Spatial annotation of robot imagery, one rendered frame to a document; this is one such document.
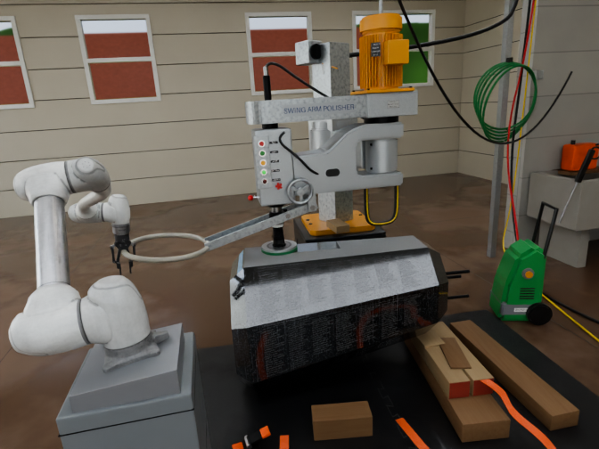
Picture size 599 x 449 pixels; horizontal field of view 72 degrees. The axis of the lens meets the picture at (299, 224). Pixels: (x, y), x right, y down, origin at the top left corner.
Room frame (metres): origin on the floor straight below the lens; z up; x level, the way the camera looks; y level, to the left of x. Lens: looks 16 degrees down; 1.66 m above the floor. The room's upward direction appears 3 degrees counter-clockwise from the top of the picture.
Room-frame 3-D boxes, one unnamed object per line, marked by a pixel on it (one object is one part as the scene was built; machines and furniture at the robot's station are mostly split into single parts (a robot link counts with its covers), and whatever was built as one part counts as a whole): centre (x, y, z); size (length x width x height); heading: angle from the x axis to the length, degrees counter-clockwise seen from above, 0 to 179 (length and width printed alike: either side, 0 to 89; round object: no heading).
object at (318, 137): (2.93, -0.36, 1.36); 0.74 x 0.34 x 0.25; 21
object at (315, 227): (3.11, -0.29, 0.76); 0.49 x 0.49 x 0.05; 8
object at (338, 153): (2.44, -0.26, 1.30); 0.74 x 0.23 x 0.49; 101
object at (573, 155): (4.18, -2.92, 1.00); 0.50 x 0.22 x 0.33; 102
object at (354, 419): (1.78, -0.16, 0.07); 0.30 x 0.12 x 0.12; 92
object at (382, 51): (2.49, -0.52, 1.90); 0.31 x 0.28 x 0.40; 11
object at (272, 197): (2.40, 0.05, 1.32); 0.36 x 0.22 x 0.45; 101
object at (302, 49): (3.10, -0.14, 2.00); 0.20 x 0.18 x 0.15; 8
